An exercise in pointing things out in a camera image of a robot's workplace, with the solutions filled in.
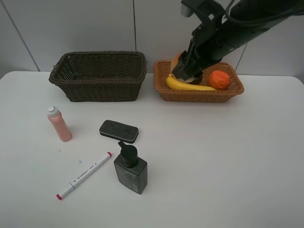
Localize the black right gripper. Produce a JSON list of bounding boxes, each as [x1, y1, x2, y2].
[[173, 12, 240, 80]]

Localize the red yellow peach fruit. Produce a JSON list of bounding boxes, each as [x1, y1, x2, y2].
[[171, 53, 195, 84]]

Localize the yellow banana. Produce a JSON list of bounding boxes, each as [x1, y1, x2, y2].
[[166, 74, 216, 91]]

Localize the orange mandarin fruit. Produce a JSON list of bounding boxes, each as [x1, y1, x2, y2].
[[209, 70, 230, 90]]

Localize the black felt whiteboard eraser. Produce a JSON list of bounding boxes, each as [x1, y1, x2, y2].
[[99, 120, 139, 143]]

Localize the dark green pump bottle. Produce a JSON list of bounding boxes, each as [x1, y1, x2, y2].
[[114, 141, 148, 194]]

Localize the dark purple mangosteen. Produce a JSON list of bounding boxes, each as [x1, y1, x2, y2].
[[190, 76, 202, 85]]

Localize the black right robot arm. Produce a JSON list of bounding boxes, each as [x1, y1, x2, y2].
[[172, 0, 304, 84]]

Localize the light orange wicker basket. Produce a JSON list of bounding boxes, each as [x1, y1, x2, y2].
[[154, 60, 244, 103]]

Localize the dark brown wicker basket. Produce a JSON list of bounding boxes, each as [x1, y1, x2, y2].
[[49, 51, 147, 102]]

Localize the pink bottle white cap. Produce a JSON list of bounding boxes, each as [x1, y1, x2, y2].
[[47, 106, 72, 142]]

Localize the white marker pink caps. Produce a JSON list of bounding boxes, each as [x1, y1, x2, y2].
[[56, 152, 112, 200]]

